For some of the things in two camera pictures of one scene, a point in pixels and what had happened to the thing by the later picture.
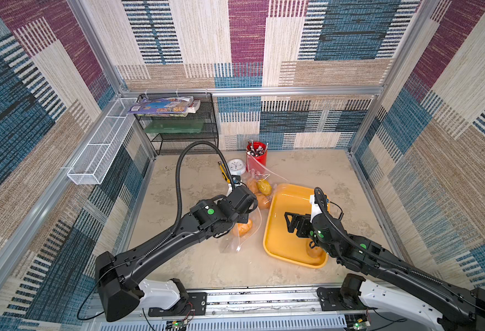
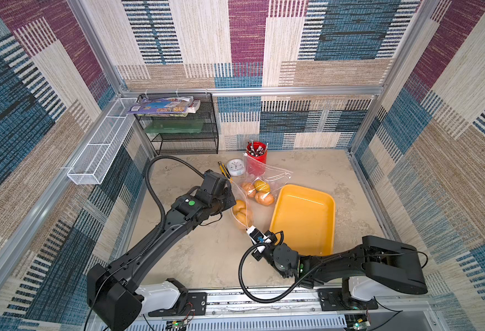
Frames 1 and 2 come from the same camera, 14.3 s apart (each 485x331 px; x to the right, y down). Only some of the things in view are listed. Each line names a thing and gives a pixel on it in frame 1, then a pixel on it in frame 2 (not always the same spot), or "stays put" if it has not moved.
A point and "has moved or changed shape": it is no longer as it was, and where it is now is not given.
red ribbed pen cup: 255,156 stays put
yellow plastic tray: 278,241 stays put
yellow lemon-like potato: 264,187 stays put
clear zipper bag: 262,182 has moved or changed shape
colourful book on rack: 176,106 stays put
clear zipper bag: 240,234 has moved or changed shape
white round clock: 236,167 stays put
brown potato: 240,229 has moved or changed shape
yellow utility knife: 224,172 stays put
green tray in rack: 172,125 stays put
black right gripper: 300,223 → 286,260
